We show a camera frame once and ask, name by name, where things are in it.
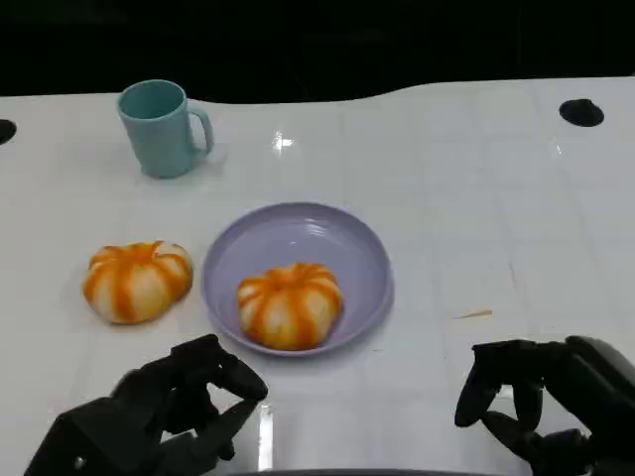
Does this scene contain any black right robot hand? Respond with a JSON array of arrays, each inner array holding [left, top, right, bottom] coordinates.
[[453, 335, 635, 476]]

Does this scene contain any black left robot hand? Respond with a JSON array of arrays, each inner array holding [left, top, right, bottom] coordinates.
[[111, 332, 269, 465]]

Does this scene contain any orange white toy bread roll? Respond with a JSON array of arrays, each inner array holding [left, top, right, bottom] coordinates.
[[236, 262, 344, 352], [81, 239, 194, 326]]

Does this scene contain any lilac plate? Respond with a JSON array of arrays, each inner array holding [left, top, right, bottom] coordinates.
[[201, 201, 396, 357]]

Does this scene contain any pale green mug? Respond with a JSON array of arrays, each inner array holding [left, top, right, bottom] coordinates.
[[117, 78, 215, 179]]

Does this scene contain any black backdrop cloth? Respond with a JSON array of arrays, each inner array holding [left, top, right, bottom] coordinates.
[[0, 0, 635, 104]]

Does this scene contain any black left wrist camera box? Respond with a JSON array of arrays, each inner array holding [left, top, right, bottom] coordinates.
[[22, 396, 165, 476]]

